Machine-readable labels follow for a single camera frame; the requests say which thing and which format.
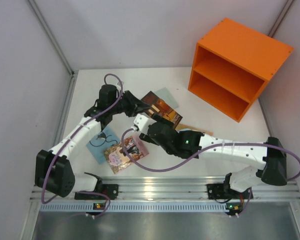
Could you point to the orange Othello book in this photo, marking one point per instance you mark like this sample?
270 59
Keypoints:
185 127

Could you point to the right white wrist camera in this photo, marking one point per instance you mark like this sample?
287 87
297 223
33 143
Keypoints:
142 122

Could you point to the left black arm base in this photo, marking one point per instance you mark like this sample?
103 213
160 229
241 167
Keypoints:
111 190

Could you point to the dark cover paperback book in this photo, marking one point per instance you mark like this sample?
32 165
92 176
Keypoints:
160 107

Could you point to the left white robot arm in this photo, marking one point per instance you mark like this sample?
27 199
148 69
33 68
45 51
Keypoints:
54 169

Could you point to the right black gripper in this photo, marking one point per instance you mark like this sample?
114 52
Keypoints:
152 132

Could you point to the pink Shakespeare story book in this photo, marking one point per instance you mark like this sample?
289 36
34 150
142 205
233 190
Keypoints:
118 159

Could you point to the aluminium mounting rail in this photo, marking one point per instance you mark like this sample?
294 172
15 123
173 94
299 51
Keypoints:
165 195

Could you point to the pale green Gatsby book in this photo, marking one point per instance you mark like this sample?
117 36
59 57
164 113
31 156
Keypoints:
167 97

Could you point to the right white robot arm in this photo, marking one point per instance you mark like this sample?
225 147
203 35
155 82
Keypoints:
266 162

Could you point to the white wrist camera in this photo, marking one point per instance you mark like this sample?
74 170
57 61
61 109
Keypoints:
119 84
142 122

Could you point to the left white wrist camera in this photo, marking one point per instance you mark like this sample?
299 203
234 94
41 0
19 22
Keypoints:
119 84

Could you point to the orange wooden shelf cabinet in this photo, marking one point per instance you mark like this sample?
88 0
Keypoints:
232 66

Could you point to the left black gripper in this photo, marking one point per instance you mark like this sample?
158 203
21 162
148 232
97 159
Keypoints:
136 105

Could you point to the light blue booklet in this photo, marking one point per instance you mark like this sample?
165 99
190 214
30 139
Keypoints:
101 142

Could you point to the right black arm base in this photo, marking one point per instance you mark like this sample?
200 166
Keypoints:
216 192

